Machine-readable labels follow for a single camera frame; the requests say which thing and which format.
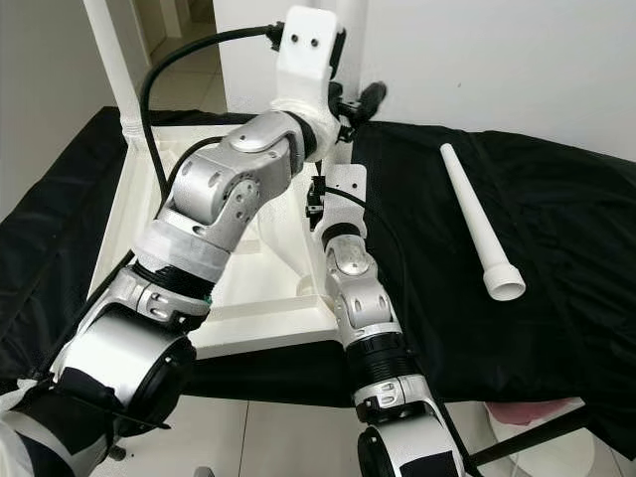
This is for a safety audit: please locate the white plastic children table top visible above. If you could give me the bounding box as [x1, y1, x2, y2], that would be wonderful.
[84, 111, 359, 361]

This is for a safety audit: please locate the pink plastic object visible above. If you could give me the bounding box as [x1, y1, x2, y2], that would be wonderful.
[497, 397, 585, 426]

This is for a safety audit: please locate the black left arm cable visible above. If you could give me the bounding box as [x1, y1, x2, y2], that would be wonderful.
[137, 22, 281, 205]

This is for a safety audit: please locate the black metal table leg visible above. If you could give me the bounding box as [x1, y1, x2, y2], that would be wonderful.
[467, 402, 592, 468]

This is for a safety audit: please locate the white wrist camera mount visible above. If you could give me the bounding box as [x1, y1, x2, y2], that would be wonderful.
[270, 5, 351, 125]
[320, 164, 369, 239]

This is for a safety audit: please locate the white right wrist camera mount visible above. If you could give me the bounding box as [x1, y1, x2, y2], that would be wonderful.
[320, 164, 369, 239]

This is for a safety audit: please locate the white round fan base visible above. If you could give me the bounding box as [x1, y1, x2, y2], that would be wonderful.
[445, 412, 498, 453]

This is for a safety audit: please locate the black tablecloth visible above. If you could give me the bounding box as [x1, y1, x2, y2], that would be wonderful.
[0, 104, 636, 460]

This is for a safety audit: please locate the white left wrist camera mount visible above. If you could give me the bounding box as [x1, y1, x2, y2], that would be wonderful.
[270, 5, 351, 125]

